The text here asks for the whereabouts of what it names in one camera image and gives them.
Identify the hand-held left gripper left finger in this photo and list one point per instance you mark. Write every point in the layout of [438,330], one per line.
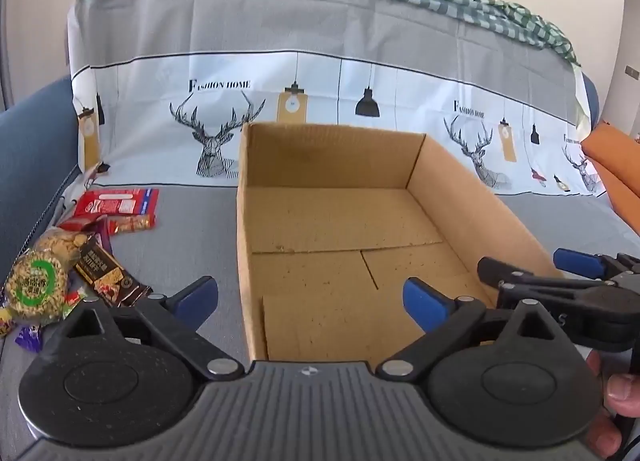
[197,298]

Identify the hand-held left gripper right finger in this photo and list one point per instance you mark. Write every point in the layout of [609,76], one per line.
[425,303]

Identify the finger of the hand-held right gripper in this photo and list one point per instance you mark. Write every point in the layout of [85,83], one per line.
[575,261]
[500,271]

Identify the dark brown chocolate bar packet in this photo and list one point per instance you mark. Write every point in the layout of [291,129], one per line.
[107,273]

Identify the small red gold snack bar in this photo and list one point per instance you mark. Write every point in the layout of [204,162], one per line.
[132,224]

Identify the long red snack packet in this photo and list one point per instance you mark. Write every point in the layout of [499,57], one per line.
[115,202]

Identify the brown cardboard box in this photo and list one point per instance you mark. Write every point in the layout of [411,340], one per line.
[325,221]

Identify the round green label snack packet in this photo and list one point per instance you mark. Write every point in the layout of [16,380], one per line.
[35,283]

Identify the purple snack bar wrapper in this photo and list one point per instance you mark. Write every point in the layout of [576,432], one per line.
[27,338]

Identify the yellow snack packet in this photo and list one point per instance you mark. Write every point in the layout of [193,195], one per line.
[5,318]

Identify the person's right hand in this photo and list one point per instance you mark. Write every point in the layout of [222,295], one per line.
[625,393]

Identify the orange cushion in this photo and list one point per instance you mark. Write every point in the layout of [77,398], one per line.
[615,166]

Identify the deer printed sofa cover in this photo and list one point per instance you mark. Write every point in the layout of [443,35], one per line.
[200,41]

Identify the wall switch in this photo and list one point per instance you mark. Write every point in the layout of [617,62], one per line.
[632,72]

